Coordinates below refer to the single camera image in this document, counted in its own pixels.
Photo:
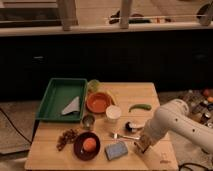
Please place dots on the small metal cup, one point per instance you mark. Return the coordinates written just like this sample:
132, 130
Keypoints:
88, 122

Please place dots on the orange fruit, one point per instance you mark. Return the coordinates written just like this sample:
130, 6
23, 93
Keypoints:
89, 144

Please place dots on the blue sponge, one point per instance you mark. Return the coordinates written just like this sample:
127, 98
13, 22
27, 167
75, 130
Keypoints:
116, 150

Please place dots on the dark brown plate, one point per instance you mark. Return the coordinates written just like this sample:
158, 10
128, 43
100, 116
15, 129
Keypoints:
79, 150

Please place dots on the red bowl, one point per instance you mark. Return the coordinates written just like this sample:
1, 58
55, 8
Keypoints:
98, 102

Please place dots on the brown grape bunch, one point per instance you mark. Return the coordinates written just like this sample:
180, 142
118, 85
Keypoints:
67, 137

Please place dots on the light green cup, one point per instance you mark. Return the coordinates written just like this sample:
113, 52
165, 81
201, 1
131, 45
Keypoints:
93, 85

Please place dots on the green plastic tray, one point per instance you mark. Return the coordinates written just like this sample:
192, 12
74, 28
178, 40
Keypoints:
59, 93

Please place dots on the metal fork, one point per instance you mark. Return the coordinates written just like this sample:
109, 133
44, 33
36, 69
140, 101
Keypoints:
117, 136

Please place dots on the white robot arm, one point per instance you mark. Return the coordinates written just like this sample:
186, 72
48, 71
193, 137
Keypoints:
172, 116

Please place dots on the grey folded cloth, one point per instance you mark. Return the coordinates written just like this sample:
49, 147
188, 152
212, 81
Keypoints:
73, 106

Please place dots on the yellow banana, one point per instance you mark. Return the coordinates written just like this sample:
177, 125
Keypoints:
112, 97

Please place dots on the white plastic cup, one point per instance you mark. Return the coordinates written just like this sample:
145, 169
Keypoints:
113, 113

